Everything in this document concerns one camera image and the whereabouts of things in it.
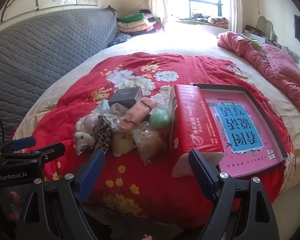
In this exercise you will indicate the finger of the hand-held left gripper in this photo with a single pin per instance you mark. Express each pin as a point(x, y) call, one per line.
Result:
point(51, 150)
point(22, 143)

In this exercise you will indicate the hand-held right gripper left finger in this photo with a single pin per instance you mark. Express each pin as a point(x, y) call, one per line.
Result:
point(90, 177)

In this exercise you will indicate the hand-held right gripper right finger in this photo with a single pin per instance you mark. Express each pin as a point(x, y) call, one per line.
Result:
point(200, 172)

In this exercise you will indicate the leopard print cloth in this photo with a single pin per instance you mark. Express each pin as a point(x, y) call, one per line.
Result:
point(101, 132)

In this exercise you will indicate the cream plush toy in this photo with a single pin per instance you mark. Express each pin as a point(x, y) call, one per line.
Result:
point(122, 143)

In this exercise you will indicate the green ball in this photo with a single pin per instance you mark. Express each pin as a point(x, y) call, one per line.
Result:
point(160, 120)

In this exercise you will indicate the white floral cloth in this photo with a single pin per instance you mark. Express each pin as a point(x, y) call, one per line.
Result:
point(118, 110)

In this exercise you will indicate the pink face mask pack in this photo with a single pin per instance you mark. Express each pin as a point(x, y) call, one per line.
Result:
point(137, 113)

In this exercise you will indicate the person's left hand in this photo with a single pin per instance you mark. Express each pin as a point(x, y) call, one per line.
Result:
point(15, 197)

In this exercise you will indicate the rhinestone ornament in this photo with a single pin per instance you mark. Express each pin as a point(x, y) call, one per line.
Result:
point(81, 149)

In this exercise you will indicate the red tissue pack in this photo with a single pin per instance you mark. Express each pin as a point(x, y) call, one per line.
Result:
point(190, 120)

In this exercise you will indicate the red floral blanket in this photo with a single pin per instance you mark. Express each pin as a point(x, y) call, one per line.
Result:
point(145, 185)

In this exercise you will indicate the brown item in plastic bag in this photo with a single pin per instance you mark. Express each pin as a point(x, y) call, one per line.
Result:
point(150, 142)

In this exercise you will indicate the pink book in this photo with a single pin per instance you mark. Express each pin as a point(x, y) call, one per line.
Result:
point(240, 130)

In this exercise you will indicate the light blue packet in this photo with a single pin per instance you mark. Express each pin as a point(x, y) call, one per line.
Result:
point(103, 107)

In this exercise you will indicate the black box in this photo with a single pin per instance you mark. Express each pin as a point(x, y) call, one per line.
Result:
point(123, 96)

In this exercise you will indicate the grey quilted headboard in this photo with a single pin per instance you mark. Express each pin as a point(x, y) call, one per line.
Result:
point(40, 45)

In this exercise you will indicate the dark patterned pillow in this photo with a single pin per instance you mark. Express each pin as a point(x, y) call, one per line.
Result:
point(120, 39)

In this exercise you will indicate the pink quilt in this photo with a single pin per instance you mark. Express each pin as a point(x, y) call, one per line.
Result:
point(277, 65)

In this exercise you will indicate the green cloth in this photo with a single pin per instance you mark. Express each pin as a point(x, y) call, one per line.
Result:
point(252, 42)

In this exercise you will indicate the stack of folded clothes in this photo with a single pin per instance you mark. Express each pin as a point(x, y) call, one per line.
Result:
point(132, 25)

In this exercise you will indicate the dark patterned bag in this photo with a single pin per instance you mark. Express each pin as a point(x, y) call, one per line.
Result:
point(253, 30)

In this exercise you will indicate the clothes on window sill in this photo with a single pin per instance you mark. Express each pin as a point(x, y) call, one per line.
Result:
point(216, 20)

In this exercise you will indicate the dresser mirror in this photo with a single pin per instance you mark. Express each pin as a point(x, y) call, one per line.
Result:
point(265, 26)

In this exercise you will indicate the cream curtain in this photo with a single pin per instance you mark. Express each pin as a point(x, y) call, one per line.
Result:
point(233, 5)
point(158, 0)

